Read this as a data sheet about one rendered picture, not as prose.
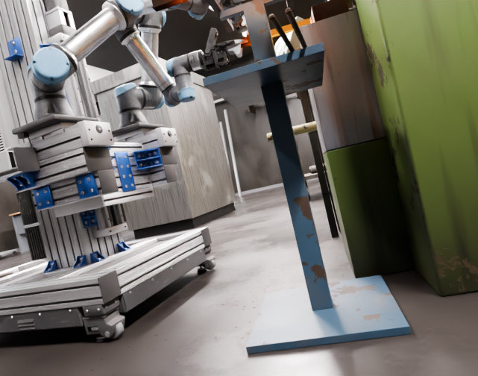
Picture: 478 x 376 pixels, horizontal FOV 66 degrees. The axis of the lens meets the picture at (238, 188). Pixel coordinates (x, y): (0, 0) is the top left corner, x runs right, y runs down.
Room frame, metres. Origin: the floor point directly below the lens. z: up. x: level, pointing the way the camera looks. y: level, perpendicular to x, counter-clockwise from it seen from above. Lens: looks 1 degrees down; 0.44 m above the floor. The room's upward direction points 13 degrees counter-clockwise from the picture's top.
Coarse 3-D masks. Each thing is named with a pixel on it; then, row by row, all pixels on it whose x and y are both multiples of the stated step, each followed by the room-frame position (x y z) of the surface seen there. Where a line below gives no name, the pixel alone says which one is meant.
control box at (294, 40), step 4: (296, 20) 1.92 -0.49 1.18; (300, 20) 1.93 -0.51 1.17; (292, 32) 1.91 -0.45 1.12; (288, 36) 1.97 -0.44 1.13; (292, 36) 1.91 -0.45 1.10; (296, 36) 1.92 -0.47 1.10; (280, 40) 2.12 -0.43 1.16; (292, 40) 1.91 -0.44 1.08; (296, 40) 1.92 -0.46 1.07; (276, 44) 2.20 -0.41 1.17; (280, 44) 2.09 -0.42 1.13; (292, 44) 1.91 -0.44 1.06; (296, 44) 1.91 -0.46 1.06; (276, 48) 2.17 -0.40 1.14; (280, 48) 2.05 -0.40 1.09; (284, 48) 1.96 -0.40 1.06; (288, 48) 1.90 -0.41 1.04; (276, 52) 2.14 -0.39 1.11; (280, 52) 2.03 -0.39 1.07; (288, 52) 1.90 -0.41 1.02
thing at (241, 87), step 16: (304, 48) 0.87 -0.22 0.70; (320, 48) 0.86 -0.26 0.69; (256, 64) 0.89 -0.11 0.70; (272, 64) 0.88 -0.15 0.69; (288, 64) 0.90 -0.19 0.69; (304, 64) 0.93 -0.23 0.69; (320, 64) 0.97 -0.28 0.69; (208, 80) 0.92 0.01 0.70; (224, 80) 0.91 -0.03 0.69; (240, 80) 0.94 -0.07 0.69; (256, 80) 0.98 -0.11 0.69; (272, 80) 1.02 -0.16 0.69; (288, 80) 1.06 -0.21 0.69; (304, 80) 1.11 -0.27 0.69; (320, 80) 1.16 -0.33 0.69; (224, 96) 1.08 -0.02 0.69; (240, 96) 1.13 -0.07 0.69; (256, 96) 1.18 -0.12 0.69
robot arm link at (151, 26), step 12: (144, 24) 1.86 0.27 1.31; (156, 24) 1.87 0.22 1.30; (144, 36) 1.89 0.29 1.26; (156, 36) 1.91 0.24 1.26; (156, 48) 1.93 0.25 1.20; (144, 72) 1.94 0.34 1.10; (144, 84) 1.94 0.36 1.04; (156, 96) 1.97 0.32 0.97; (144, 108) 1.97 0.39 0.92; (156, 108) 2.02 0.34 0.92
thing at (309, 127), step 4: (304, 124) 1.88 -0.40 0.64; (308, 124) 1.87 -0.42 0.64; (312, 124) 1.86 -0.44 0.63; (296, 128) 1.87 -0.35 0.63; (300, 128) 1.87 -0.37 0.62; (304, 128) 1.86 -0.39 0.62; (308, 128) 1.86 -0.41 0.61; (312, 128) 1.86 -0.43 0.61; (316, 128) 1.86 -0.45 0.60; (296, 132) 1.88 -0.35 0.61; (300, 132) 1.88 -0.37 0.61; (304, 132) 1.88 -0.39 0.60; (268, 136) 1.90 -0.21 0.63; (268, 140) 1.91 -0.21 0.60; (272, 140) 1.91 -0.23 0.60
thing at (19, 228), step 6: (12, 216) 7.50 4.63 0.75; (18, 216) 7.50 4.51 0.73; (18, 222) 7.52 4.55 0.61; (18, 228) 7.53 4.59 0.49; (24, 228) 7.46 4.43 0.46; (18, 234) 7.51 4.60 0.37; (24, 234) 7.63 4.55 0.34; (18, 240) 7.50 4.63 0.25; (24, 240) 7.60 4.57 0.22; (24, 246) 7.57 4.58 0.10
